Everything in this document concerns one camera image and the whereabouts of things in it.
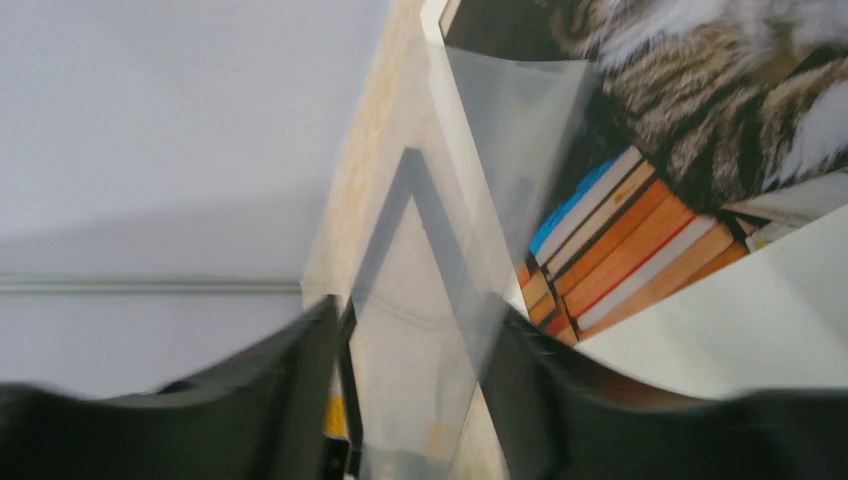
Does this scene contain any cat photo print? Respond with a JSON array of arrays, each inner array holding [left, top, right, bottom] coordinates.
[[439, 1, 847, 345]]

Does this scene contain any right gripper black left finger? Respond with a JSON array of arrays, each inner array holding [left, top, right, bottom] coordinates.
[[1, 295, 361, 479]]

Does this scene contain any white photo mat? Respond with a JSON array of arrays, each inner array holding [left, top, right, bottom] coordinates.
[[420, 1, 847, 398]]

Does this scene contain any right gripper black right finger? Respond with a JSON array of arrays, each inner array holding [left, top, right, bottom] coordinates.
[[482, 308, 847, 479]]

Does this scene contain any yellow small tray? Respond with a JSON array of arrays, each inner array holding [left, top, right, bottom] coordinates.
[[324, 395, 348, 438]]

